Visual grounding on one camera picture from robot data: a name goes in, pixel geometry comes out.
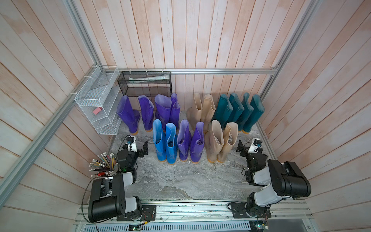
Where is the teal boot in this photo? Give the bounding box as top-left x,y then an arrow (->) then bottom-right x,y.
213,94 -> 233,129
236,93 -> 254,131
227,93 -> 244,123
242,94 -> 265,134

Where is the large beige boot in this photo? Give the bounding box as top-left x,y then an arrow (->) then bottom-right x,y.
205,120 -> 224,163

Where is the large purple boot front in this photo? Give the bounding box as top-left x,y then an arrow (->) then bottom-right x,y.
190,121 -> 204,163

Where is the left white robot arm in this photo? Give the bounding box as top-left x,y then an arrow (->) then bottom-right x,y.
84,142 -> 148,223

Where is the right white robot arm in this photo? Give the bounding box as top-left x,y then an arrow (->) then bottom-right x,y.
236,139 -> 312,214

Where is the pink pencil cup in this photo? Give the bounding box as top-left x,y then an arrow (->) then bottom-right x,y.
89,152 -> 119,177

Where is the purple boot small hidden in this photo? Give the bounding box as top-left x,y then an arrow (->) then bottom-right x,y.
138,95 -> 154,132

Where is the pink eraser block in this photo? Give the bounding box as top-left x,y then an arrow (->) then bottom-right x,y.
93,107 -> 102,115

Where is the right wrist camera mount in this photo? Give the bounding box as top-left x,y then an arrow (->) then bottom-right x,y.
248,138 -> 263,153

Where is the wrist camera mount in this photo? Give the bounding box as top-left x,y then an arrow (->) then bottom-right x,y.
248,138 -> 263,153
126,135 -> 137,152

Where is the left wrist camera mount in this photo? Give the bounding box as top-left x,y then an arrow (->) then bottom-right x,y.
126,135 -> 137,152

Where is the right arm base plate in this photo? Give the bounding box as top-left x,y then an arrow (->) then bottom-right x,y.
227,202 -> 271,218

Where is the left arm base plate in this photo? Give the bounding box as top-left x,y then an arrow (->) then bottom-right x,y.
117,204 -> 157,222

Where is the white wire mesh shelf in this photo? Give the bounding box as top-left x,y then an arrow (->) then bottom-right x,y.
75,65 -> 122,135

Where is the black wire mesh basket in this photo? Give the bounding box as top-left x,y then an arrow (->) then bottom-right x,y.
117,71 -> 173,98

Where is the aluminium frame rail back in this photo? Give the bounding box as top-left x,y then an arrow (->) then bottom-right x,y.
105,66 -> 277,75

